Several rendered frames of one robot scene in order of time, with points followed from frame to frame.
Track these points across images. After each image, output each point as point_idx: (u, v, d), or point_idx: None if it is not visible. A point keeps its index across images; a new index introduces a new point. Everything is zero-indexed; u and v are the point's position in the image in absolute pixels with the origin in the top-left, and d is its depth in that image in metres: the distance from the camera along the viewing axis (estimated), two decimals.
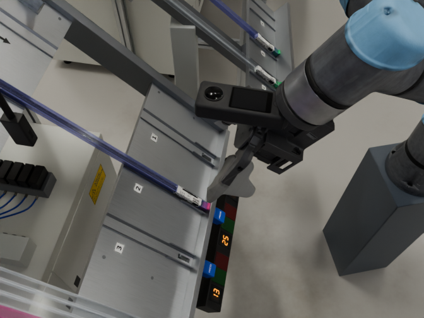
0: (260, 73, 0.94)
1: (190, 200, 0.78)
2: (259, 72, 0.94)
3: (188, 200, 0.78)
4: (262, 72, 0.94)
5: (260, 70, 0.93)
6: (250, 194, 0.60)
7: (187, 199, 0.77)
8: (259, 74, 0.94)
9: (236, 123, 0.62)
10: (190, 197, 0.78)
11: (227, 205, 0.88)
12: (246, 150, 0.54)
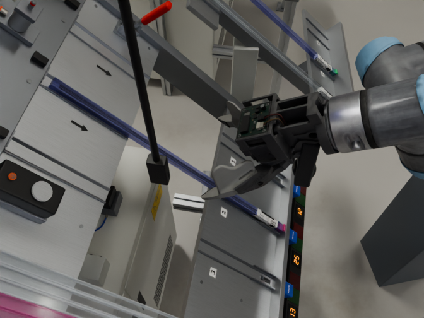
0: (323, 94, 0.96)
1: (267, 223, 0.80)
2: (322, 94, 0.96)
3: (266, 222, 0.80)
4: (325, 93, 0.96)
5: (323, 92, 0.96)
6: (230, 101, 0.63)
7: (265, 221, 0.80)
8: (322, 95, 0.96)
9: None
10: (267, 219, 0.80)
11: (296, 224, 0.90)
12: None
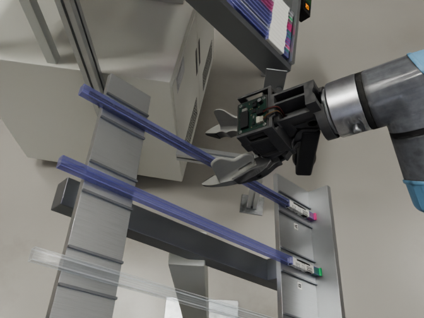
0: None
1: (300, 213, 0.78)
2: None
3: (298, 213, 0.78)
4: None
5: None
6: (217, 109, 0.63)
7: (298, 212, 0.78)
8: None
9: None
10: (300, 209, 0.78)
11: None
12: None
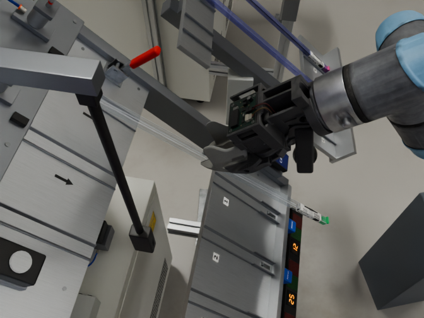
0: (303, 212, 0.77)
1: (318, 62, 1.07)
2: (301, 212, 0.77)
3: (317, 62, 1.07)
4: (305, 211, 0.77)
5: (302, 210, 0.76)
6: (209, 122, 0.62)
7: (316, 61, 1.07)
8: (301, 213, 0.77)
9: None
10: (318, 59, 1.07)
11: (291, 262, 0.88)
12: None
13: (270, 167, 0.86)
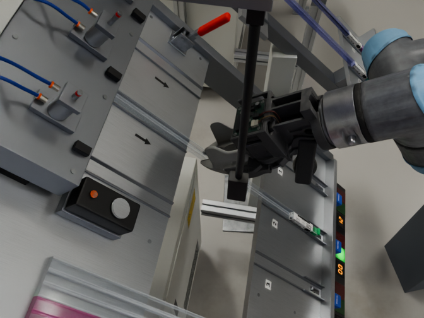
0: (295, 221, 0.77)
1: (356, 43, 1.09)
2: (294, 221, 0.77)
3: (354, 43, 1.09)
4: (298, 220, 0.77)
5: (295, 219, 0.76)
6: (214, 123, 0.62)
7: (354, 41, 1.09)
8: (294, 222, 0.77)
9: None
10: (356, 40, 1.09)
11: (337, 234, 0.89)
12: None
13: None
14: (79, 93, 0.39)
